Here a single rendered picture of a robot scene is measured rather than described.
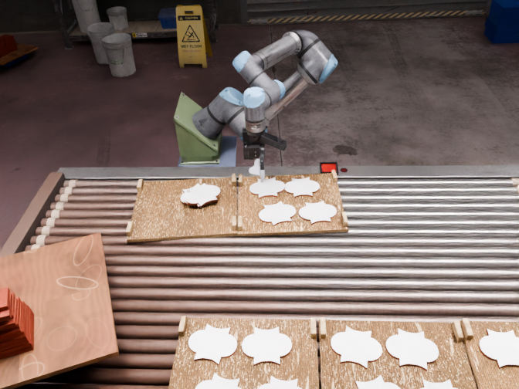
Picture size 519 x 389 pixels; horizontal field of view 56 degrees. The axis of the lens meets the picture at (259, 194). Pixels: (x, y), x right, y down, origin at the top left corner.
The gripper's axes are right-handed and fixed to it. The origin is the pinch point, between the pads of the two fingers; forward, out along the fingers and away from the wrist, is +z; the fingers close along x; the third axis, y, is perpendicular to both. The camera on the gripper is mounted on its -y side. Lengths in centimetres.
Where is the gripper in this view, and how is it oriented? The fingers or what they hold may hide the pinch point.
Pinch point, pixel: (262, 171)
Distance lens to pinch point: 192.8
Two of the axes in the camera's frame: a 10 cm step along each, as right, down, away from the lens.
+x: 0.2, 6.3, -7.8
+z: 0.4, 7.8, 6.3
